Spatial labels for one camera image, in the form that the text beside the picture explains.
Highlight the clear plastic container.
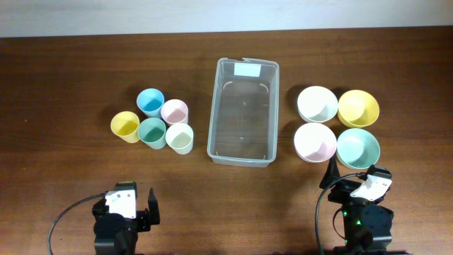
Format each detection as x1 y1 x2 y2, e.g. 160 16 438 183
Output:
207 57 280 168

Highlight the yellow plastic cup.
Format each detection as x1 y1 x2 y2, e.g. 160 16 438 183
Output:
110 111 140 143

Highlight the yellow plastic bowl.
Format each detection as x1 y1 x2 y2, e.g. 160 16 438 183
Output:
338 90 380 128

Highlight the blue plastic cup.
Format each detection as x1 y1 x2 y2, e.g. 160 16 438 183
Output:
137 89 165 118

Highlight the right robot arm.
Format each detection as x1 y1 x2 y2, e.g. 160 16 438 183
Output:
315 157 394 255

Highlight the white plastic bowl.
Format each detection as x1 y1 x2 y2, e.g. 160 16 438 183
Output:
297 86 338 123

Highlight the pink plastic cup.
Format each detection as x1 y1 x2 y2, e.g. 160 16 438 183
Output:
161 99 189 125

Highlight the white plastic cup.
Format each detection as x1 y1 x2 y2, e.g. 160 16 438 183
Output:
166 123 194 155

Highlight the green plastic bowl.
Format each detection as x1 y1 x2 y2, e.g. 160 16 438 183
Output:
336 128 381 169

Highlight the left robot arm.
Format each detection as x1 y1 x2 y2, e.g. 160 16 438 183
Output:
92 181 160 255

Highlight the green plastic cup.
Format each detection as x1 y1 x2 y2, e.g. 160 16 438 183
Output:
137 118 166 149

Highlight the pink plastic bowl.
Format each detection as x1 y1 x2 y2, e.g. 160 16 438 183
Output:
294 123 337 163

